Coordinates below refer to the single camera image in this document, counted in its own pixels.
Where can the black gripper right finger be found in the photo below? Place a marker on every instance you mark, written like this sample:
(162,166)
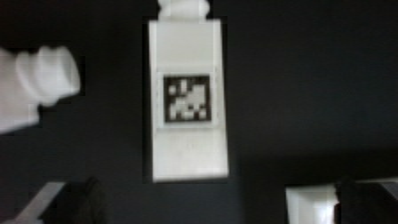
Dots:
(366,202)

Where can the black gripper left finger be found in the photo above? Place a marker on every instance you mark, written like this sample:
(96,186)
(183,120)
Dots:
(68,203)

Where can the white square table top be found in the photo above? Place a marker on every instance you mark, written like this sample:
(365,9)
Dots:
(311,201)

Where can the white table leg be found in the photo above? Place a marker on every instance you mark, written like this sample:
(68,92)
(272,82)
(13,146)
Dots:
(189,134)
(39,79)

